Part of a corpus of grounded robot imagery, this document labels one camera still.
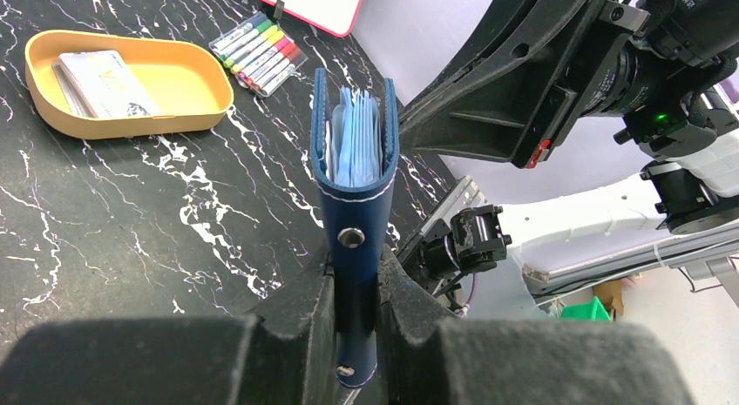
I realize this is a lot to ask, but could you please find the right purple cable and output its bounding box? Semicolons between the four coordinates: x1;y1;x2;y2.
456;272;480;317

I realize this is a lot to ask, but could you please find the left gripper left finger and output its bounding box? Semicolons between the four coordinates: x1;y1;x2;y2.
1;264;335;404

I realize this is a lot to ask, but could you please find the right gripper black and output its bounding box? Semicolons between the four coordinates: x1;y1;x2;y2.
399;0;738;168

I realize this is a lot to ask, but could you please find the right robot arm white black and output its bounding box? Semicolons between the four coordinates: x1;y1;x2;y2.
400;0;738;296

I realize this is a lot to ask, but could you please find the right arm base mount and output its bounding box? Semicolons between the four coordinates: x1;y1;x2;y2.
397;176;512;317

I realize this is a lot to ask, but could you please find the orange oval tray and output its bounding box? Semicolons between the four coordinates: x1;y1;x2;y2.
24;30;234;140

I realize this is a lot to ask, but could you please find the green plastic bin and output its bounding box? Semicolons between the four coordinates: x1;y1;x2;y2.
559;296;612;321

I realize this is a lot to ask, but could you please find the pink framed whiteboard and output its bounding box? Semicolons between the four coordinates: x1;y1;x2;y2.
260;0;363;37

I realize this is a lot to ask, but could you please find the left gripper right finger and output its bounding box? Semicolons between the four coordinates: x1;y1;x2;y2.
377;248;694;404

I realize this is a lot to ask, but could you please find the pack of coloured markers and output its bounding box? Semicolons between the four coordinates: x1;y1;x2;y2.
207;11;307;98

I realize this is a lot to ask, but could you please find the blue leather card holder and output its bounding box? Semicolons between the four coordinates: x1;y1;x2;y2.
310;68;400;389

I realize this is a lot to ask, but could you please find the silver credit card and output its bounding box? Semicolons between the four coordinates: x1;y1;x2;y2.
51;50;160;119

